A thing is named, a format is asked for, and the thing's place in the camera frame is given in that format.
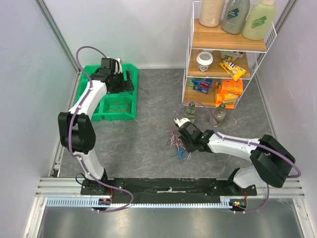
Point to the left glass bottle green cap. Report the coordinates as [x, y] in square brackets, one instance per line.
[190, 112]

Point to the green compartment bin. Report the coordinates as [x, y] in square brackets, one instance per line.
[120, 106]

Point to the white cup carton pack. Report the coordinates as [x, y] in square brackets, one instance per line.
[231, 55]

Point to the orange snack boxes stack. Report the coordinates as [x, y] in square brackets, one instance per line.
[227, 92]

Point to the right glass bottle green cap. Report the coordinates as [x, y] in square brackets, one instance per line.
[218, 115]

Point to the yellow candy bag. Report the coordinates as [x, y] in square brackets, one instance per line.
[233, 70]

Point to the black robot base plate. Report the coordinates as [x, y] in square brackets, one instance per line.
[210, 186]

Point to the glass bottle green cap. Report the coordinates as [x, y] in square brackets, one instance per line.
[190, 112]
[218, 115]

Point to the white wire wooden shelf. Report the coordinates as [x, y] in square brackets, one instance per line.
[216, 40]

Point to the blue snack box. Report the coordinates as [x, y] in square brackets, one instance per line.
[201, 85]

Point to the white paper coffee cup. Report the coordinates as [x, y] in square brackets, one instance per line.
[204, 60]

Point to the grey shampoo bottle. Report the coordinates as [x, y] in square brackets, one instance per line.
[235, 16]

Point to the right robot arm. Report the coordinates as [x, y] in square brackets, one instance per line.
[271, 162]

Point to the grey slotted cable duct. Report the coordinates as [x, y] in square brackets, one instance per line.
[103, 203]

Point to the light green shampoo bottle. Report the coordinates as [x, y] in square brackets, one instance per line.
[259, 20]

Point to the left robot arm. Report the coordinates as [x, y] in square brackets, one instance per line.
[77, 133]

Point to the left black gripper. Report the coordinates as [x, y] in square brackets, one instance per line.
[126, 86]

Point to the beige lotion bottle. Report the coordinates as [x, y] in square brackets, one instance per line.
[211, 11]

